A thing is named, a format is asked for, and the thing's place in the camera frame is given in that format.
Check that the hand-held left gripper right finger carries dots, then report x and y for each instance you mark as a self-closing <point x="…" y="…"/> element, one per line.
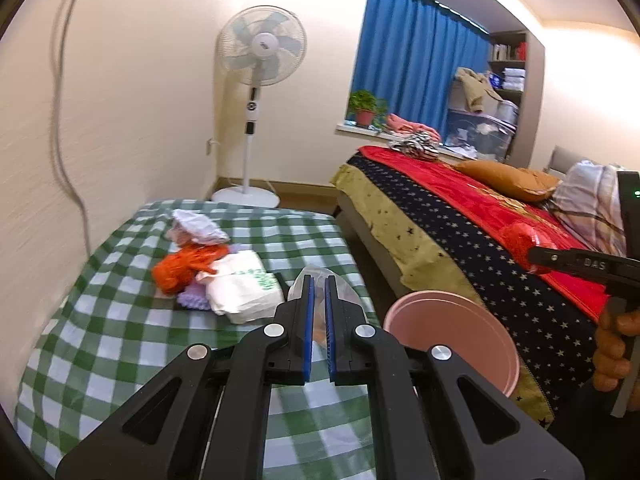
<point x="331" y="330"/>

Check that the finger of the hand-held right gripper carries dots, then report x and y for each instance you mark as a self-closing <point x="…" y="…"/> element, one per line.
<point x="575" y="261"/>

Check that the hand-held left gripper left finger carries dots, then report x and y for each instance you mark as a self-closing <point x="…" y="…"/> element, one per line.
<point x="308" y="330"/>

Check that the clear plastic bag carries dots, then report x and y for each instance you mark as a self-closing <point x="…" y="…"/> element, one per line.
<point x="300" y="280"/>

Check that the red plastic bag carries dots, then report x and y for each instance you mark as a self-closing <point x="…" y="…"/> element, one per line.
<point x="522" y="240"/>

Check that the white tissue pack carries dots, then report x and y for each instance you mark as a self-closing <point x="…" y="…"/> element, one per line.
<point x="240" y="290"/>

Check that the pink bin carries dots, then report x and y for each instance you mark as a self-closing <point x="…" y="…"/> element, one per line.
<point x="450" y="320"/>

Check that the purple knitted item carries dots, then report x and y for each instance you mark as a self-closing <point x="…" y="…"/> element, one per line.
<point x="192" y="300"/>

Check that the white cloth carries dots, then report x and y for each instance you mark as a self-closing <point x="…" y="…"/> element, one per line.
<point x="197" y="225"/>

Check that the pale pink plastic bag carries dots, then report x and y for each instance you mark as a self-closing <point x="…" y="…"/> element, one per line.
<point x="176" y="234"/>

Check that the person's right hand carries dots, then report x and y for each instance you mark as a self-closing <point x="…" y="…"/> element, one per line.
<point x="607" y="355"/>

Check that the plaid pillow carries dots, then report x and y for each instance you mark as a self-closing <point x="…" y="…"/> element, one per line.
<point x="585" y="200"/>

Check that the bed with star blanket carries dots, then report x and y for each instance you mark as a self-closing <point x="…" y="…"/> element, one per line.
<point x="500" y="290"/>

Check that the grey bed headboard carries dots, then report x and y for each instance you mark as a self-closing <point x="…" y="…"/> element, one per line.
<point x="562" y="157"/>

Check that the orange pillow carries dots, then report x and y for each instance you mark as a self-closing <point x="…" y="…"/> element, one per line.
<point x="510" y="177"/>

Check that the yellow bed sheet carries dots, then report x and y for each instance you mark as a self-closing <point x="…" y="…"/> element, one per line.
<point x="395" y="225"/>

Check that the red blanket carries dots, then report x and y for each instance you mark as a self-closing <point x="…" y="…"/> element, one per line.
<point x="450" y="185"/>

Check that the clear storage box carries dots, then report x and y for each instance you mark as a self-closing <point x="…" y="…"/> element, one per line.
<point x="480" y="132"/>

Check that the grey storage box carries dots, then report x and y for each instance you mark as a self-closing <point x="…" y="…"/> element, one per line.
<point x="507" y="110"/>

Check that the folded white towels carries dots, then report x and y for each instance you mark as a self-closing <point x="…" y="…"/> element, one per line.
<point x="514" y="80"/>

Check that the green checked tablecloth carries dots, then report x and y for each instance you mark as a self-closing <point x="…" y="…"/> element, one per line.
<point x="125" y="320"/>

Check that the striped garment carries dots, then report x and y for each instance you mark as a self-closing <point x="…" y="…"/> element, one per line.
<point x="420" y="145"/>

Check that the beige jacket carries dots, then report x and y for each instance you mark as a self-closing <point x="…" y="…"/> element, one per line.
<point x="475" y="87"/>

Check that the white window sill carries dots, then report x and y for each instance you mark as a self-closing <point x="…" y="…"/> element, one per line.
<point x="357" y="129"/>

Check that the row of books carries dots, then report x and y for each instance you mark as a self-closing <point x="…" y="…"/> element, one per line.
<point x="502" y="51"/>

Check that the potted green plant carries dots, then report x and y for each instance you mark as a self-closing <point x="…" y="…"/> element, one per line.
<point x="365" y="116"/>

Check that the pink garment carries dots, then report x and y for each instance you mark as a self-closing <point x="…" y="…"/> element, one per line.
<point x="405" y="124"/>

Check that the blue curtain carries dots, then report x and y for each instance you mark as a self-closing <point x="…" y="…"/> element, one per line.
<point x="410" y="50"/>

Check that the wall bookshelf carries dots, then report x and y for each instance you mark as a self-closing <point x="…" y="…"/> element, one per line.
<point x="507" y="62"/>

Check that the white pedestal fan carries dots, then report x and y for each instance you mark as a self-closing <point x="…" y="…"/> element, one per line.
<point x="262" y="42"/>

